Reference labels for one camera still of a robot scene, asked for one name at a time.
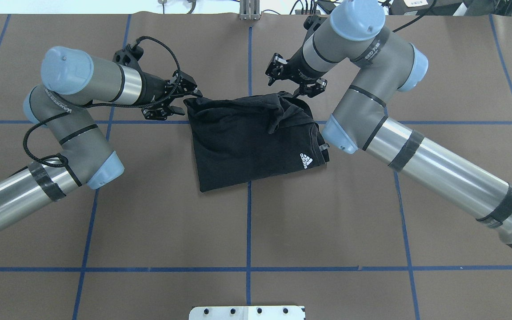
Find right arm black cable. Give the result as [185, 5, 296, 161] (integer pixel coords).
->
[392, 0, 436, 34]

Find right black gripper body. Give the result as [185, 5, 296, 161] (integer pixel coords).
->
[286, 47, 323, 84]

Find black graphic t-shirt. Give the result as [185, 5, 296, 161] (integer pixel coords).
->
[184, 91, 329, 192]

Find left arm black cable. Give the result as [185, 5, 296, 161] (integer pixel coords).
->
[23, 36, 182, 187]

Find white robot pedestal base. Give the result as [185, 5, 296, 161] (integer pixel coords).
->
[188, 304, 306, 320]

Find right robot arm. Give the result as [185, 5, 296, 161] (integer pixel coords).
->
[265, 0, 512, 249]

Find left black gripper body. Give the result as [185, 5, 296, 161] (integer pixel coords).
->
[140, 73, 172, 106]

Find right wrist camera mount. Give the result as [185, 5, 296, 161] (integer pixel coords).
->
[303, 14, 327, 43]

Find aluminium frame post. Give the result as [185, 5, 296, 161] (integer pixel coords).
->
[238, 0, 261, 20]

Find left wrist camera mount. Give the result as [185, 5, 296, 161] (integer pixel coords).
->
[112, 44, 144, 71]

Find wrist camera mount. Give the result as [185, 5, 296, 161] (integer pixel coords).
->
[112, 44, 144, 71]
[303, 14, 327, 43]

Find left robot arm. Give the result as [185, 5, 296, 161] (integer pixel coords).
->
[0, 43, 202, 231]

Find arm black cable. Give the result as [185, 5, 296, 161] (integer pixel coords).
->
[392, 0, 436, 34]
[23, 36, 182, 187]

